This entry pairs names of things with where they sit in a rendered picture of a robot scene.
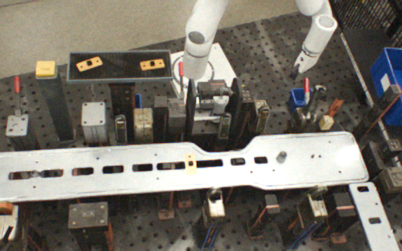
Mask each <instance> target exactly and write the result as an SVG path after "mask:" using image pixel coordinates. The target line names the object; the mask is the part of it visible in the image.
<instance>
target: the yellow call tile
mask: <svg viewBox="0 0 402 251"><path fill-rule="evenodd" d="M54 68H55V62H54V61H38V63H37V70H36V75H37V76H46V75H54Z"/></svg>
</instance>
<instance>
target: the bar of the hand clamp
mask: <svg viewBox="0 0 402 251"><path fill-rule="evenodd" d="M325 91H326V88H325V86H324V85H318V84H316V85H315V86H314V90H313V92H312V94H311V97H310V99H309V102H308V103H307V106H306V109H305V110H304V117H305V119H304V122H305V120H306V117H307V116H308V114H309V112H310V113H311V119H309V121H310V122H312V120H313V118H314V116H315V113H316V111H317V109H318V106H319V104H320V103H321V100H324V99H325V98H326V97H327V95H326V93H325Z"/></svg>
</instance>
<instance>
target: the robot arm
mask: <svg viewBox="0 0 402 251"><path fill-rule="evenodd" d="M229 2H230V0H197V2H196V3H195V5H194V7H193V10H192V12H191V16H190V17H189V19H188V22H187V23H186V28H185V32H186V42H185V46H184V55H183V57H182V58H180V59H179V60H178V61H177V62H176V65H175V67H174V73H175V75H176V78H177V79H178V80H179V81H180V77H179V62H180V61H182V62H183V63H184V76H183V84H185V85H187V86H188V82H189V79H194V81H195V86H197V82H208V80H210V78H211V75H212V69H211V67H210V65H209V64H208V58H209V53H210V50H211V47H212V44H213V41H214V37H215V34H216V30H217V28H218V23H219V21H220V19H221V17H222V15H223V14H224V12H225V9H226V8H227V6H228V4H229ZM295 3H296V6H297V7H298V9H299V11H300V12H301V14H303V15H305V16H312V20H313V21H312V26H311V30H310V31H309V33H308V34H307V36H306V39H305V41H304V44H303V45H302V49H303V51H302V52H301V54H300V55H299V57H298V59H297V60H296V61H295V64H294V68H293V69H292V70H291V71H290V72H291V73H290V78H291V79H292V80H293V81H295V79H296V78H297V77H298V73H299V72H301V73H303V72H304V71H306V70H307V71H309V70H310V69H311V67H313V66H314V65H315V64H316V61H317V60H318V57H319V56H320V55H321V54H322V53H323V51H324V48H325V46H326V45H327V43H328V41H329V39H330V37H331V35H332V34H333V33H334V31H335V29H336V27H337V23H336V20H335V19H334V18H332V12H331V9H330V6H329V2H328V0H295ZM296 69H297V70H298V72H297V73H296V72H295V70H296Z"/></svg>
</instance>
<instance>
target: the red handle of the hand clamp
mask: <svg viewBox="0 0 402 251"><path fill-rule="evenodd" d="M309 99H310V80H309V79H308V78H304V100H305V109H306V106H307V103H308V102H309ZM306 119H311V113H310V112H309V114H308V116H307V117H306Z"/></svg>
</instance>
